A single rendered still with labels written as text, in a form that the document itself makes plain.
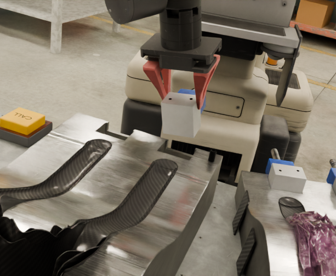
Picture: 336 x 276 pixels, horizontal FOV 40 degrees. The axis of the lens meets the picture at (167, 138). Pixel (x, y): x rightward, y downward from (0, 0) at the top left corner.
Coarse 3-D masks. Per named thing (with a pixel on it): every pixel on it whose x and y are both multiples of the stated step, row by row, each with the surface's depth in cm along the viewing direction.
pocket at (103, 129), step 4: (104, 124) 77; (108, 124) 78; (100, 128) 76; (104, 128) 78; (108, 128) 78; (100, 132) 77; (104, 132) 78; (108, 132) 78; (112, 132) 78; (116, 132) 78; (112, 136) 78; (116, 136) 78; (120, 136) 78; (124, 136) 77; (128, 136) 77; (124, 140) 78
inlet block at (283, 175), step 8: (272, 152) 84; (272, 160) 79; (280, 160) 79; (272, 168) 74; (280, 168) 74; (288, 168) 74; (296, 168) 75; (272, 176) 73; (280, 176) 72; (288, 176) 72; (296, 176) 72; (304, 176) 73; (272, 184) 73; (280, 184) 73; (288, 184) 73; (296, 184) 73; (304, 184) 73; (296, 192) 73
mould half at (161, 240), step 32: (64, 128) 74; (96, 128) 75; (32, 160) 65; (64, 160) 66; (128, 160) 68; (192, 160) 70; (96, 192) 61; (128, 192) 62; (192, 192) 63; (32, 224) 46; (64, 224) 47; (160, 224) 57; (192, 224) 63; (96, 256) 43; (128, 256) 44; (160, 256) 47
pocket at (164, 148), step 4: (168, 140) 75; (164, 144) 75; (160, 148) 73; (164, 148) 76; (168, 148) 76; (164, 152) 76; (168, 152) 76; (172, 152) 75; (176, 152) 75; (180, 152) 75; (176, 156) 75; (180, 156) 75; (184, 156) 75; (188, 156) 75
